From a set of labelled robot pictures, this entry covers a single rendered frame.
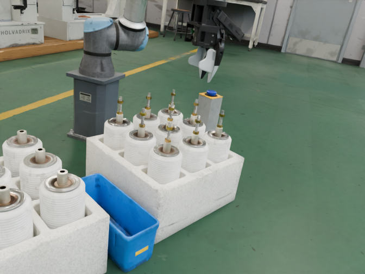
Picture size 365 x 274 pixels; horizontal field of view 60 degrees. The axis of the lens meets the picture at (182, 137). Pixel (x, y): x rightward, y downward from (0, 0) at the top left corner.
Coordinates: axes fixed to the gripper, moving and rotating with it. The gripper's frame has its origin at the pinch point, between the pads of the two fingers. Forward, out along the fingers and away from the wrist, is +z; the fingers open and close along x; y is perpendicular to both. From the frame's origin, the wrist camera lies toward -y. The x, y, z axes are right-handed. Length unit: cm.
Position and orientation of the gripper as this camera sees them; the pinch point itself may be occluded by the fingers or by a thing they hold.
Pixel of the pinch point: (207, 75)
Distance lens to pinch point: 93.7
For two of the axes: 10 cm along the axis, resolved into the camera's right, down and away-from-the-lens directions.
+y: -8.8, 0.8, -4.7
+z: -1.4, 9.1, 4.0
